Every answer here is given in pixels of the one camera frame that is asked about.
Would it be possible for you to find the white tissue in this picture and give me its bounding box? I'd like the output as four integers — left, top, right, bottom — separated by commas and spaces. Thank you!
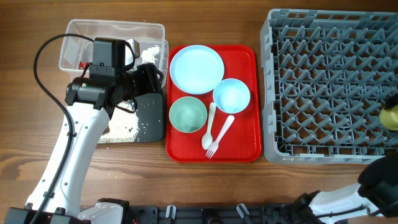
141, 45, 160, 63

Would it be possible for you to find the white rice pile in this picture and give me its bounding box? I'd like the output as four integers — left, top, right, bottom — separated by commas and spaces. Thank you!
98, 100, 139, 144

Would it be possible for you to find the green bowl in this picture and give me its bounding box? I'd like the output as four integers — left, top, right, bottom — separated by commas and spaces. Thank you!
169, 96, 208, 133

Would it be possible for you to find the red snack wrapper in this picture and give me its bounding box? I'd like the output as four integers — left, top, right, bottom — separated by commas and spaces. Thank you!
78, 62, 91, 70

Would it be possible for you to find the light blue bowl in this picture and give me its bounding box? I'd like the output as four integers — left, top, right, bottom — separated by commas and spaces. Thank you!
213, 78, 251, 114

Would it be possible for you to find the yellow plastic cup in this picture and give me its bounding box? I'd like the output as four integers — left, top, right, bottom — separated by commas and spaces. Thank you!
379, 105, 398, 131

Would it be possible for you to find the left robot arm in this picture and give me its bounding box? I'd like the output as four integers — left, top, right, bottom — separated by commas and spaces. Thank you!
5, 63, 164, 223

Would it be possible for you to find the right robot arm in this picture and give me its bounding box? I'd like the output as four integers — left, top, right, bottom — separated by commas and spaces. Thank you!
288, 154, 397, 224

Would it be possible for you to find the grey dishwasher rack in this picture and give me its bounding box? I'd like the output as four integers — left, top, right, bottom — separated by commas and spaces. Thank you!
261, 9, 397, 164

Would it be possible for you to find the black plastic tray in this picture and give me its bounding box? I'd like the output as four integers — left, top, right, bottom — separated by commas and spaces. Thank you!
126, 93, 164, 142

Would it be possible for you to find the light blue plate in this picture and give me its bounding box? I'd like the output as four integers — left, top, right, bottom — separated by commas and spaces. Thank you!
170, 45, 225, 95

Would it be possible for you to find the clear plastic bin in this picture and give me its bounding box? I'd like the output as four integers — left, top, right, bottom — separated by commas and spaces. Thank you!
58, 19, 169, 80

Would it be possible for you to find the white plastic spoon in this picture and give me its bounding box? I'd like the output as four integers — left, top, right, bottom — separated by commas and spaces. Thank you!
201, 102, 216, 150

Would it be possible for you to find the white plastic fork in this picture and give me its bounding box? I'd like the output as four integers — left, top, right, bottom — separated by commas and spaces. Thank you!
206, 115, 235, 159

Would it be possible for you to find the red serving tray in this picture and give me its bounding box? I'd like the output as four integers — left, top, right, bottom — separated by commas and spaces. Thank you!
165, 45, 262, 162

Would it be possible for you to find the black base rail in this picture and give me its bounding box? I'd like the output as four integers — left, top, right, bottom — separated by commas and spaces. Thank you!
128, 204, 304, 224

